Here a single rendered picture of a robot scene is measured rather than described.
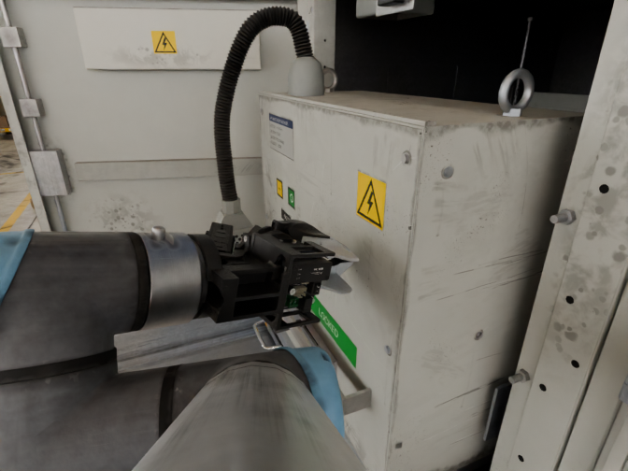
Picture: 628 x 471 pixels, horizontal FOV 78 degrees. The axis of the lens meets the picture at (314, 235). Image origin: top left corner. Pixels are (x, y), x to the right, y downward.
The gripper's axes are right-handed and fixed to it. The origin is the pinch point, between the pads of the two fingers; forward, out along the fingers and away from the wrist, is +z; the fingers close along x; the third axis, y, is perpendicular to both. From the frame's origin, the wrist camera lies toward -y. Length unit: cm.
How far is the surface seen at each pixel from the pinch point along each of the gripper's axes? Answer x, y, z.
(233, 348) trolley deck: -36, -36, 11
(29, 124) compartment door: 4, -74, -24
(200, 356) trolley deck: -38, -38, 4
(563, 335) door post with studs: -0.4, 21.9, 10.2
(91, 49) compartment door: 21, -63, -16
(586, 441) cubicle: -9.8, 26.6, 11.4
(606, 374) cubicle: -1.9, 26.1, 9.5
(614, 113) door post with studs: 19.8, 20.6, 5.2
